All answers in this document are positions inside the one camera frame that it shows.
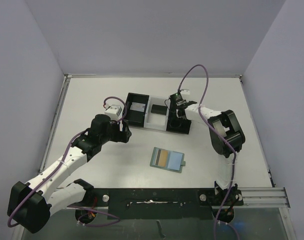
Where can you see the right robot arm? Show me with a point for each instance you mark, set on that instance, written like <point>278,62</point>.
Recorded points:
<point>226,134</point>

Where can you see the black bin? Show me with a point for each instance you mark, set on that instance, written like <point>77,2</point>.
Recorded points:
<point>178,126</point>
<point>135,118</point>

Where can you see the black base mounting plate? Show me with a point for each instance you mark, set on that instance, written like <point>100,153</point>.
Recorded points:
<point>163,211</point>

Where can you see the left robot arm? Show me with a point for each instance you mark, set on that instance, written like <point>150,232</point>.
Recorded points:
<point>31,204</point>

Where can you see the aluminium front rail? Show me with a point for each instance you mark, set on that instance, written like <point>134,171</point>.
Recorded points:
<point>266,197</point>

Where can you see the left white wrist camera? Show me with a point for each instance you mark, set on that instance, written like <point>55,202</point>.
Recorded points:
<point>113,111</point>

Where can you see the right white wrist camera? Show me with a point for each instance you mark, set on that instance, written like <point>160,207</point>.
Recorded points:
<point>185,91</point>

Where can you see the black right bin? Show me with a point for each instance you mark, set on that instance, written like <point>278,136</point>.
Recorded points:
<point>178,126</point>

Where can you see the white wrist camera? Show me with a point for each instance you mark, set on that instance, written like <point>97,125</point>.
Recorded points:
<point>113,111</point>
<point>185,91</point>

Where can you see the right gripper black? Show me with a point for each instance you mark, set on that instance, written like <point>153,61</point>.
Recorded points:
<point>179,110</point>

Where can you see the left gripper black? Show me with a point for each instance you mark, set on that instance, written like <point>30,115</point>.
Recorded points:
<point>125,131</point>

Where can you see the black left bin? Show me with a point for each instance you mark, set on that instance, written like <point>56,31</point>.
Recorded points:
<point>135,118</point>

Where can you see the silver blue card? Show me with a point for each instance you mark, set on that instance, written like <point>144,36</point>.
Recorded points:
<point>139,107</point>

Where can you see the black card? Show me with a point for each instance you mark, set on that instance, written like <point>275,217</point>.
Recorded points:
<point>159,109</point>

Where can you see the green leather card holder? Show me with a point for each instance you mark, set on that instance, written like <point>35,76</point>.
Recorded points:
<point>175,161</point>

